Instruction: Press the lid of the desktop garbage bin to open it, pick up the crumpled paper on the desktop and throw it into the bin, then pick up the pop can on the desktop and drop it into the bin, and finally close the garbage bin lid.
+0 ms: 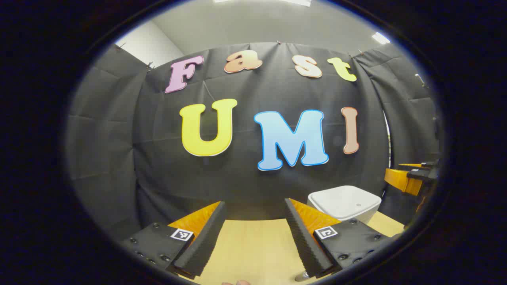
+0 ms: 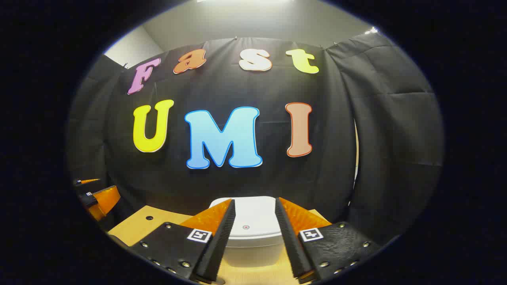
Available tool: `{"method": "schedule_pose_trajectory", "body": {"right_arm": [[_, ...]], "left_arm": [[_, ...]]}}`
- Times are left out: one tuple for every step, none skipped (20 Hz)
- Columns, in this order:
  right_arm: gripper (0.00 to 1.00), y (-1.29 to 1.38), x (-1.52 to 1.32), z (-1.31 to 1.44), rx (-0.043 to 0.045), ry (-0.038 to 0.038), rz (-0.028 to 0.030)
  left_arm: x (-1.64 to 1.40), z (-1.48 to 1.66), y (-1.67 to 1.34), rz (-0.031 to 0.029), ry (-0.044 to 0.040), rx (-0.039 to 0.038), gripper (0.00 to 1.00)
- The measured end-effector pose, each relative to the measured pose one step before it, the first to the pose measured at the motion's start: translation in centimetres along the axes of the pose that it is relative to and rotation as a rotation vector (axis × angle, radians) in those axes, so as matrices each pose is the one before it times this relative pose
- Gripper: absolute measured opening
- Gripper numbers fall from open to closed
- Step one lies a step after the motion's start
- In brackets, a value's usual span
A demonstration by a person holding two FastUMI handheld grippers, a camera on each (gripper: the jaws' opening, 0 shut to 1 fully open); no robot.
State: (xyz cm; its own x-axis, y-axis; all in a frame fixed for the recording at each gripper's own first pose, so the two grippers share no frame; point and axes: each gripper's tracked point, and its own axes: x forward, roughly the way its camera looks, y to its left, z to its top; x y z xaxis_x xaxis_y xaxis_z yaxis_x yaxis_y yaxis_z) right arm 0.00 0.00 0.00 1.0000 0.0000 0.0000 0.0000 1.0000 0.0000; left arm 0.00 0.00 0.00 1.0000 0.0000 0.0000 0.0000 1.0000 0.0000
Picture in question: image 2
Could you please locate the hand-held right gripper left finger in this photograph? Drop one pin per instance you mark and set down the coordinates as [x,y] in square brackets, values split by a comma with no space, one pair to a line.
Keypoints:
[222,241]

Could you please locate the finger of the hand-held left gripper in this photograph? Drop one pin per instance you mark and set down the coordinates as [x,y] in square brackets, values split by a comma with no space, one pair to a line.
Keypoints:
[105,200]
[89,186]

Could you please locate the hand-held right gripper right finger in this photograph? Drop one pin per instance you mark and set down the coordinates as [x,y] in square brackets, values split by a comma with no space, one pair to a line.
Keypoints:
[291,241]

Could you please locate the white desktop garbage bin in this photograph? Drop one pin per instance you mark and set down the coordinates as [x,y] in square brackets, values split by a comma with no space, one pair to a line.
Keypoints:
[253,217]

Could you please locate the wooden desktop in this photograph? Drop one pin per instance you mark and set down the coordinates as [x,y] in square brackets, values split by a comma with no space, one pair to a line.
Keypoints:
[134,227]

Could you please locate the black backdrop cloth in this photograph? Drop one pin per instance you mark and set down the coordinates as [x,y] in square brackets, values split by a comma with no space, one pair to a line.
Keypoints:
[257,182]

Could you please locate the ceiling light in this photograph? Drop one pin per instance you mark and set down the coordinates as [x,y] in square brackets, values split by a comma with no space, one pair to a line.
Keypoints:
[371,30]

